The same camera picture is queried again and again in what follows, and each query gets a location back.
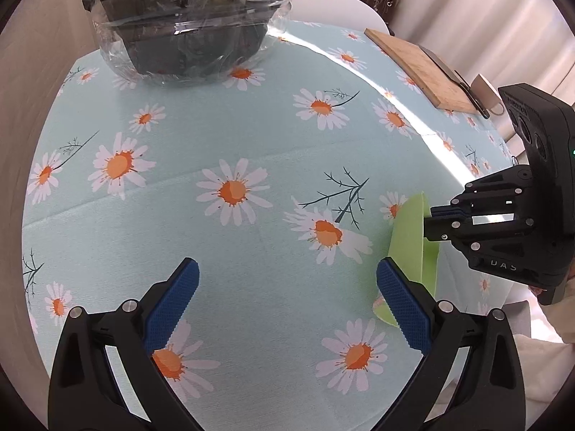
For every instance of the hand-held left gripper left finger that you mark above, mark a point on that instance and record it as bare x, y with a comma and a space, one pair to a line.
173, 305

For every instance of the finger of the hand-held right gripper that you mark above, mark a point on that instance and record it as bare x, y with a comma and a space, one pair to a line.
489, 193
453, 231

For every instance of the white mug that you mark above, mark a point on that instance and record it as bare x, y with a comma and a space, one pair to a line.
487, 94

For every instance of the white chair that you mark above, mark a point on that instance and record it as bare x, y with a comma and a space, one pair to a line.
341, 4

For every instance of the person's white clothing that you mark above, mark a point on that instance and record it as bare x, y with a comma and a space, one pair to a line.
548, 368

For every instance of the wooden cutting board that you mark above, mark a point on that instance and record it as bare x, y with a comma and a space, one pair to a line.
422, 69

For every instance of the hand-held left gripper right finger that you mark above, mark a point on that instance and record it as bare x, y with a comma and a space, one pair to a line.
404, 307

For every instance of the daisy print tablecloth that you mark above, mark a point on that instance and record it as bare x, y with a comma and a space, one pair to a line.
251, 251

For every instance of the clear plastic bin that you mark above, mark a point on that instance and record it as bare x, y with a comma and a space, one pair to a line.
188, 54

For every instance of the kitchen knife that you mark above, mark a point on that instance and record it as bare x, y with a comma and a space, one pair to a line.
453, 76

